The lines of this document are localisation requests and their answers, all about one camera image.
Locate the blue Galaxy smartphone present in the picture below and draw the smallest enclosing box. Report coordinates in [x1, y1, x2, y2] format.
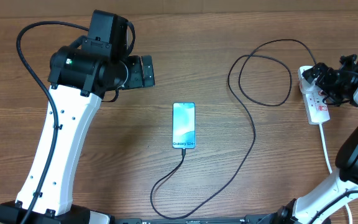
[172, 102, 196, 149]

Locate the white power strip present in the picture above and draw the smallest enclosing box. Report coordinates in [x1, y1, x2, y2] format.
[298, 65, 330, 125]

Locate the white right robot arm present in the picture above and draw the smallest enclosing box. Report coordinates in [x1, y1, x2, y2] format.
[259, 55, 358, 223]

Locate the white power strip cord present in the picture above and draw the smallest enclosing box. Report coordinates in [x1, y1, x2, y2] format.
[318, 123, 354, 224]

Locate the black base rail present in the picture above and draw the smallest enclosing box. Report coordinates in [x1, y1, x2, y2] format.
[114, 213, 275, 224]

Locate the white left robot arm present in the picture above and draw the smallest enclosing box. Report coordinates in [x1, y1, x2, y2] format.
[0, 10, 155, 223]

